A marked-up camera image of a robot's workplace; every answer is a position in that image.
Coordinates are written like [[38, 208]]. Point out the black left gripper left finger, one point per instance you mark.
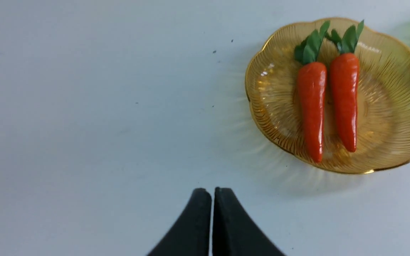
[[189, 235]]

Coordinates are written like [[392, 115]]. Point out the orange plastic carrot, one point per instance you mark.
[[344, 73], [311, 84]]

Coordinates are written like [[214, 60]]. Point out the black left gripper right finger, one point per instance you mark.
[[234, 233]]

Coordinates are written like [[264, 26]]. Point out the amber ribbed glass plate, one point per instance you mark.
[[383, 99]]

